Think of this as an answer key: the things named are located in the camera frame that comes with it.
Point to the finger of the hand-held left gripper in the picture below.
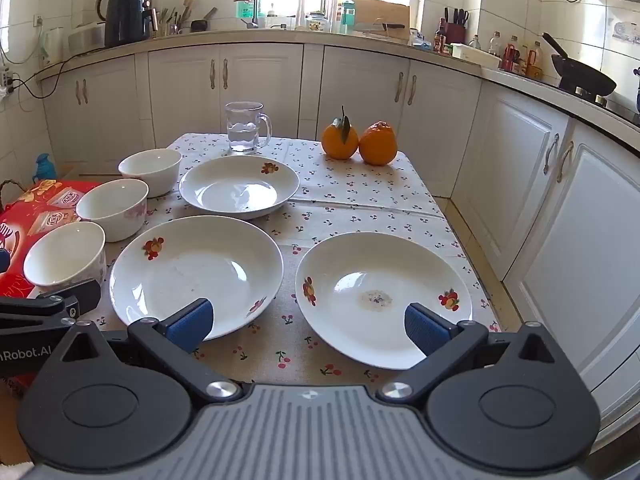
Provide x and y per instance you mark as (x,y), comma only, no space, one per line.
(75,297)

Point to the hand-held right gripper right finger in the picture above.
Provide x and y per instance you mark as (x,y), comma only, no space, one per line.
(425,327)

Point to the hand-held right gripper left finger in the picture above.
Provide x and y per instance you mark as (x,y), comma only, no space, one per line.
(190,325)

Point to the white floral bowl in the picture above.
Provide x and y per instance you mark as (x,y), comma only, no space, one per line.
(114,205)
(150,167)
(65,255)

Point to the white floral plate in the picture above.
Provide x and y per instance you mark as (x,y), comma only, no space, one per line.
(196,272)
(360,280)
(239,187)

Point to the red printed box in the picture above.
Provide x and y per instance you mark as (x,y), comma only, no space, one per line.
(20,210)

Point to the bumpy orange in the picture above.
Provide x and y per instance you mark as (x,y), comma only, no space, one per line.
(378,142)

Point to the clear glass mug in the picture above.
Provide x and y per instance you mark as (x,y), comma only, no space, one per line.
(247,127)

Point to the orange with green leaf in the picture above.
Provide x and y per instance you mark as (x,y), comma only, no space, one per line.
(340,140)

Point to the white electric kettle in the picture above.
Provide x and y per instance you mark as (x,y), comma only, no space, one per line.
(52,45)

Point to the white rice cooker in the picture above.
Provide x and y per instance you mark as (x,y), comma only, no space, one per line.
(86,35)

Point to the white plastic tray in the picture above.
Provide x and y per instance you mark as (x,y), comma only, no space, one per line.
(475,55)

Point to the black air fryer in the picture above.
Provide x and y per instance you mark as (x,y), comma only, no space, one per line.
(125,17)

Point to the red bottle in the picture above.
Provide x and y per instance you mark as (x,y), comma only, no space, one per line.
(510,56)

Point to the blue white packet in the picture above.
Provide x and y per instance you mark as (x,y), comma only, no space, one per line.
(419,40)

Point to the cooking oil bottle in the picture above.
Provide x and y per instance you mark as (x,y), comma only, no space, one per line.
(534,61)

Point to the small clear bottle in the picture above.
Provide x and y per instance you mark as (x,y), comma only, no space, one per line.
(474,43)

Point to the gas stove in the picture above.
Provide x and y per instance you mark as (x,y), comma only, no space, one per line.
(602,99)

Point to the dark sauce bottle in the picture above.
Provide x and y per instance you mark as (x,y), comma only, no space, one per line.
(440,36)

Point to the tall clear bottle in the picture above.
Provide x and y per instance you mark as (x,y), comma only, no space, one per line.
(495,44)

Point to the utensil holder with utensils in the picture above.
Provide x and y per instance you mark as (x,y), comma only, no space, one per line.
(170,20)

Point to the stone kitchen countertop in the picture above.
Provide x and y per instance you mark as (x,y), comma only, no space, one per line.
(250,37)

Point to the black wok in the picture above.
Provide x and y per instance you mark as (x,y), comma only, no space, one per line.
(582,75)

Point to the dark red knife block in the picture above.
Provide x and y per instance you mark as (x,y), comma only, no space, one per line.
(455,30)

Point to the kitchen knife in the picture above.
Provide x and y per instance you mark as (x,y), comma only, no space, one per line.
(385,25)

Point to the green dish soap bottle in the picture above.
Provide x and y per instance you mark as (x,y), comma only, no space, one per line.
(246,10)

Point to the wooden cutting board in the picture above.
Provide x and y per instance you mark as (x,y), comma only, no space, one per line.
(380,10)

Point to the teal water bottle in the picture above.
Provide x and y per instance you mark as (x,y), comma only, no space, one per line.
(348,12)

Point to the glass jar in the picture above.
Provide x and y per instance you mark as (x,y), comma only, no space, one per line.
(316,21)

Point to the metal kitchen faucet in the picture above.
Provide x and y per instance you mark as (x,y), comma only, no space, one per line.
(254,5)

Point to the white wall power socket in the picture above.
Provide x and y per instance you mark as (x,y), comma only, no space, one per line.
(6,79)

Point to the wall sticker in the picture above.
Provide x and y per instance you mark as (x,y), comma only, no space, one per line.
(625,32)

